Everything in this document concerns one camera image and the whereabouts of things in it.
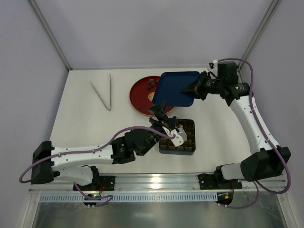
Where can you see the aluminium front rail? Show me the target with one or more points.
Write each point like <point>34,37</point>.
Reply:
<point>159,182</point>

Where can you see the aluminium right side rail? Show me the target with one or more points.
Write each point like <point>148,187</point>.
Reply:
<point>240,76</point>

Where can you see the aluminium frame post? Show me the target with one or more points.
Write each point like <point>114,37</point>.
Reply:
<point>266,18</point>
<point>47,29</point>

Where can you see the left controller board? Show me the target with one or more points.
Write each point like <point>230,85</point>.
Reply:
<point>91,199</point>

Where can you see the blue box lid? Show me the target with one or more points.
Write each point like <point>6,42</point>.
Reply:
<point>170,86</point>

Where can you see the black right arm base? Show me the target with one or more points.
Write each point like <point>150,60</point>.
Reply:
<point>214,182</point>

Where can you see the aluminium rail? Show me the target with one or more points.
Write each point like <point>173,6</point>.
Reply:
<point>240,76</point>
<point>159,182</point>

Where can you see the blue chocolate box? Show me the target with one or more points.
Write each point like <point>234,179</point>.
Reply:
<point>188,147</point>

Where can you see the dark brown chocolate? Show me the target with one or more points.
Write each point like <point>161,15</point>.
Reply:
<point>150,83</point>

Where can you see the aluminium left frame post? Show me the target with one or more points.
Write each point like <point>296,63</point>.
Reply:
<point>47,29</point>

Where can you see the right controller board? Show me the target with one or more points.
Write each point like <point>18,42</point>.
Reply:
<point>224,198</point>

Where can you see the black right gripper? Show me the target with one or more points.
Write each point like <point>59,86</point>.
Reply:
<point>202,84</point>

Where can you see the slotted cable duct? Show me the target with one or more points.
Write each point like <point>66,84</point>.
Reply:
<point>134,197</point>

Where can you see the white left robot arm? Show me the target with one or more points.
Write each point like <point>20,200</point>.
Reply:
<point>78,165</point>

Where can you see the controller board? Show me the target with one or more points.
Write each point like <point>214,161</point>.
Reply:
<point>91,199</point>
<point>224,198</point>

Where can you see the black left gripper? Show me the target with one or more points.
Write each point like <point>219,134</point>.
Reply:
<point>162,121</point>

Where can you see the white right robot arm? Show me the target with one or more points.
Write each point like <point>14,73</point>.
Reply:
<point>268,159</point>

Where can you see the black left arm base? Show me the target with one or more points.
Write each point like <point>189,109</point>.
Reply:
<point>104,183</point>

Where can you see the aluminium right frame post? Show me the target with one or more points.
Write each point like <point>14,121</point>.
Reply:
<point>266,18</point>

